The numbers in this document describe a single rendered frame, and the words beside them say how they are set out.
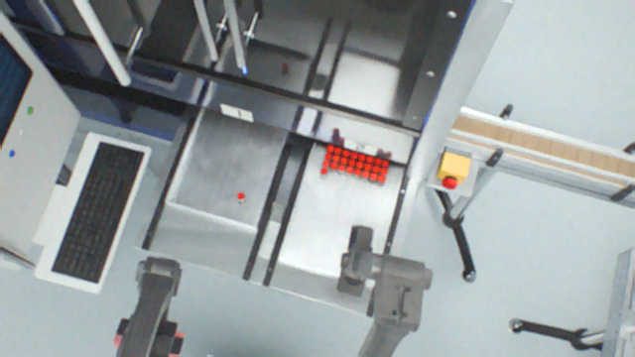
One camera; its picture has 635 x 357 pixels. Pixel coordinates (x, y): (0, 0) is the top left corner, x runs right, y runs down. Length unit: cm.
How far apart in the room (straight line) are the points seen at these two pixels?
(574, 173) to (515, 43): 132
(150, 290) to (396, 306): 47
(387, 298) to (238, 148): 92
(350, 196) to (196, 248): 44
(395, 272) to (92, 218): 109
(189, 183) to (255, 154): 20
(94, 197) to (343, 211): 71
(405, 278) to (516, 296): 169
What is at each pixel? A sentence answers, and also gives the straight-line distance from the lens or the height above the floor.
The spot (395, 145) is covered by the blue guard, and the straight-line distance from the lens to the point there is 178.
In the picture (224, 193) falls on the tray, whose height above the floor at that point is 88.
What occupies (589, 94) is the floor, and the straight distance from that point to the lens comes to 326.
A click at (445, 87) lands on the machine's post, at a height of 147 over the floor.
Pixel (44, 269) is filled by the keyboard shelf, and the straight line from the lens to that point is 211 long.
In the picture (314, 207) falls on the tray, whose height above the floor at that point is 88.
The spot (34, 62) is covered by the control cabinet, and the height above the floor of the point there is 118.
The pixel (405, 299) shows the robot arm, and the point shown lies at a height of 156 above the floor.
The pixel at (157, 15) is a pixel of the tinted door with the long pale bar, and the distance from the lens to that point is 158.
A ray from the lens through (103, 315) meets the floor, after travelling 288.
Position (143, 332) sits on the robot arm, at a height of 149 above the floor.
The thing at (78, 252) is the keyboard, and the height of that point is 82.
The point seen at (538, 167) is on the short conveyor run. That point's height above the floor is 93.
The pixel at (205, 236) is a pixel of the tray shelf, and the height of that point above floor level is 88.
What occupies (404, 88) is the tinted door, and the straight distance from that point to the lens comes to 151.
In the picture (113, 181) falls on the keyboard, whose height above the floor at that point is 83.
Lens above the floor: 275
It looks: 72 degrees down
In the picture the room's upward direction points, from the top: 2 degrees clockwise
